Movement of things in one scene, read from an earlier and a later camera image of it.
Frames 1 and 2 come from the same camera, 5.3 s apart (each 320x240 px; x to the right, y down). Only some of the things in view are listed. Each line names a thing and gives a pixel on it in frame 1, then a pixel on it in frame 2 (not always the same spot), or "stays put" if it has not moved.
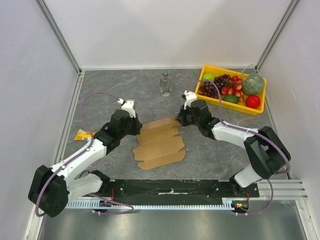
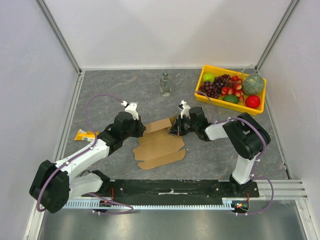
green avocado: x=231 y=98 stays put
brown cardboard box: x=158 y=145 stays put
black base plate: x=174 y=191 stays put
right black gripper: x=182 y=118 → x=176 y=125
